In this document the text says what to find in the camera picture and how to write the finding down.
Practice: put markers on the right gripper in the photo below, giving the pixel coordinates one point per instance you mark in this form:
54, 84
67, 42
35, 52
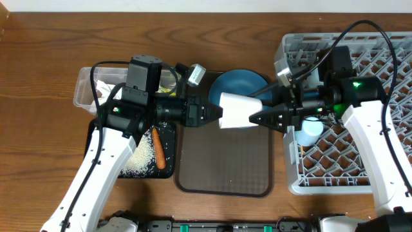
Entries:
293, 113

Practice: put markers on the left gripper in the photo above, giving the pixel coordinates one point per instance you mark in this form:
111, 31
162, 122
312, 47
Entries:
193, 111

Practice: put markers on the pink cup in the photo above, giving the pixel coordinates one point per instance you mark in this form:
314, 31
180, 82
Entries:
237, 109

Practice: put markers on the dark blue plate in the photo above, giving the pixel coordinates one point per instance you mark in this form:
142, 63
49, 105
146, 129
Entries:
239, 82

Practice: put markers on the light blue cup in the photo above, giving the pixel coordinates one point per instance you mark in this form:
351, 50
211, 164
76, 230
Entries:
311, 130

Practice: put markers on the foil snack wrapper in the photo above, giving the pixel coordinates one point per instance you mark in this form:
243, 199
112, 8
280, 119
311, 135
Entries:
166, 92

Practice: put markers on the orange carrot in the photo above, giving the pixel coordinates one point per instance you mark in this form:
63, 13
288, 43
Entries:
158, 149

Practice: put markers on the white cooked rice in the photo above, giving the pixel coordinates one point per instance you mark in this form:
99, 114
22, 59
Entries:
153, 158

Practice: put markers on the white napkin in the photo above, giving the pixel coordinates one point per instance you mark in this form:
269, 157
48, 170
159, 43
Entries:
103, 91

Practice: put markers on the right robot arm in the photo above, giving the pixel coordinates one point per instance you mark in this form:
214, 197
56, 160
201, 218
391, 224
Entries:
362, 105

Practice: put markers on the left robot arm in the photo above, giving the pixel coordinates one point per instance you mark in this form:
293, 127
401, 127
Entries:
153, 92

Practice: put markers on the grey dishwasher rack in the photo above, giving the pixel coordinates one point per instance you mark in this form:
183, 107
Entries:
333, 165

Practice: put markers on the black plastic tray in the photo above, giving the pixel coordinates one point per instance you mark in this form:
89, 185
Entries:
142, 163

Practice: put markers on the brown serving tray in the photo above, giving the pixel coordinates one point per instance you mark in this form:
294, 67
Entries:
237, 162

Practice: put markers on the clear plastic bin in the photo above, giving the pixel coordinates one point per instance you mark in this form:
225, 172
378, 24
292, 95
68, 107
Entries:
83, 96

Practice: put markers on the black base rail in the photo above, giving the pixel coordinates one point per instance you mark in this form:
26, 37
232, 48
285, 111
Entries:
209, 226

